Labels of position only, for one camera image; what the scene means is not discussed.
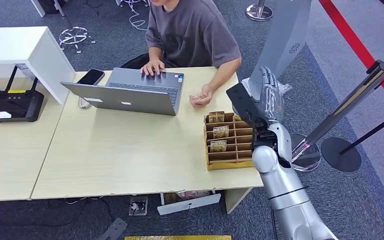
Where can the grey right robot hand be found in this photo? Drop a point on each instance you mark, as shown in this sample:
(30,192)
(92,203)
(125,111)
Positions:
(271,99)

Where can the person's left hand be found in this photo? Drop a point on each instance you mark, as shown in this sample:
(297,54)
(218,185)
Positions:
(202,97)

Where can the person's right hand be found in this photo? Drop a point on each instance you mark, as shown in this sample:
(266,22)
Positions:
(153,67)

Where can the person's right forearm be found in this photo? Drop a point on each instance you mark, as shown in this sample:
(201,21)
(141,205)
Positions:
(155,54)

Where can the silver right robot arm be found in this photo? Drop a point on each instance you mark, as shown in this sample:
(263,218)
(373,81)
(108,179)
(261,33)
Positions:
(288,198)

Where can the person's left forearm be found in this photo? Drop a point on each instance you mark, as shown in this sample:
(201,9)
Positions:
(226,74)

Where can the gold hotel card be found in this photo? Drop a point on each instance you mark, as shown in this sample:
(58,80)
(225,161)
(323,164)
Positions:
(220,132)
(216,117)
(237,118)
(218,146)

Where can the person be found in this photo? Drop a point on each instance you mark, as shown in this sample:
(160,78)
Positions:
(192,33)

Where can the wooden card holder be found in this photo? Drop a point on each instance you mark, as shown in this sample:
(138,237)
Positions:
(235,159)

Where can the clear plastic bag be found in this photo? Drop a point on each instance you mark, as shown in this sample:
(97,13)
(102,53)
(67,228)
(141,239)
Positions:
(285,88)

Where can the grey laptop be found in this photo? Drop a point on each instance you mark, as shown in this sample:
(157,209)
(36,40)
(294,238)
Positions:
(129,99)

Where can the black smartphone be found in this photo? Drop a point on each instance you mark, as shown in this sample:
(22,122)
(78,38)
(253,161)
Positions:
(91,77)

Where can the grey kiosk stand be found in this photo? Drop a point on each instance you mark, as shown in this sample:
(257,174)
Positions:
(283,36)

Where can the white chair base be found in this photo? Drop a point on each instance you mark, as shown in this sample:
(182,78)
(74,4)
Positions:
(132,1)

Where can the clear glass object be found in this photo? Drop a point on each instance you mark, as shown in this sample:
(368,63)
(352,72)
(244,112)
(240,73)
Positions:
(83,104)

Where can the chrome chair base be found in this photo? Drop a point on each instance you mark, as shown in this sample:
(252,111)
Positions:
(73,35)

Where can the chrome stanchion base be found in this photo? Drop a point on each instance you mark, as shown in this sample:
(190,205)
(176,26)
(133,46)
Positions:
(259,12)

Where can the red barrier belt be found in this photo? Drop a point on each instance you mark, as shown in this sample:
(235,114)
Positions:
(354,41)

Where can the white open box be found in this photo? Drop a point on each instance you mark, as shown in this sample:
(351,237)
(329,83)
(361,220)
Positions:
(188,204)

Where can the floor power socket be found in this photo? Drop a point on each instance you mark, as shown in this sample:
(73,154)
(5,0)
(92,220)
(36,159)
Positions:
(138,206)

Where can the white furniture leg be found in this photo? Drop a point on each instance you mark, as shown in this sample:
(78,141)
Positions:
(39,6)

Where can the white desk shelf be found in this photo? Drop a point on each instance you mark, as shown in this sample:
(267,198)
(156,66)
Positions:
(13,43)

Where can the black router with antennas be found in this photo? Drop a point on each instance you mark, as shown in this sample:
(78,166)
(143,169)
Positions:
(14,106)

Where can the grey flat plate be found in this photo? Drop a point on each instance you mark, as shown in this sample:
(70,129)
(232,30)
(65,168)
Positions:
(114,230)

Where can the chrome stanchion post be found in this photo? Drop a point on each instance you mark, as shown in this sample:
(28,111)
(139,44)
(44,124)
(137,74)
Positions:
(344,106)

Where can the black stanchion post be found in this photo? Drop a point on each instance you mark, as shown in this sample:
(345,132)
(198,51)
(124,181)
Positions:
(341,155)

